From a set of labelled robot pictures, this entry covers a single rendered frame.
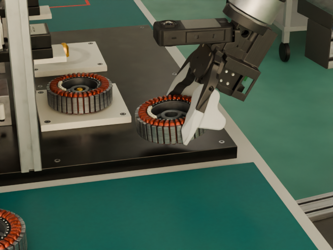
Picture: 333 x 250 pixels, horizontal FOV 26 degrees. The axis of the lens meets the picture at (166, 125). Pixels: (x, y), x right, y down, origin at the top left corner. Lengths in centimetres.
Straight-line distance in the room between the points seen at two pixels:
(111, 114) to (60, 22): 63
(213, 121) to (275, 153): 173
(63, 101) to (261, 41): 35
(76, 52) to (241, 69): 52
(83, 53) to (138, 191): 51
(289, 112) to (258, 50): 206
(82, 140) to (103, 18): 72
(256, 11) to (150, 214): 32
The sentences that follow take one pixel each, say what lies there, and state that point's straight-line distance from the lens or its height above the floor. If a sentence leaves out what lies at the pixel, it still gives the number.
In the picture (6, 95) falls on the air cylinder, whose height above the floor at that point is 82.
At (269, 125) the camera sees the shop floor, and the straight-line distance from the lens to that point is 300.
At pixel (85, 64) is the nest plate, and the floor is 78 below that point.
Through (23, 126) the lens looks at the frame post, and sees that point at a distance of 104.
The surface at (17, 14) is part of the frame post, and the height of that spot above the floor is 101.
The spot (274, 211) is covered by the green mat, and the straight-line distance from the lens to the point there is 102.
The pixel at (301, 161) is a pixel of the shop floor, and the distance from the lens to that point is 274.
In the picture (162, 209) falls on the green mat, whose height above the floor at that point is 75.
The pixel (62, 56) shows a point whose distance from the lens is 120.
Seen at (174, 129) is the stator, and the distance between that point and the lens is 106.
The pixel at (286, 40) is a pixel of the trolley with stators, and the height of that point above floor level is 12.
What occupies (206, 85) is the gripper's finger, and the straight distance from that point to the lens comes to 104.
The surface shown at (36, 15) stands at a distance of 142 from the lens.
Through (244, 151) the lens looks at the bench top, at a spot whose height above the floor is 75.
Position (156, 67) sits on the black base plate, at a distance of 145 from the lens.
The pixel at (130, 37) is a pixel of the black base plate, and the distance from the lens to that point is 162.
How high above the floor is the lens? 129
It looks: 26 degrees down
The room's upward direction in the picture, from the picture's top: straight up
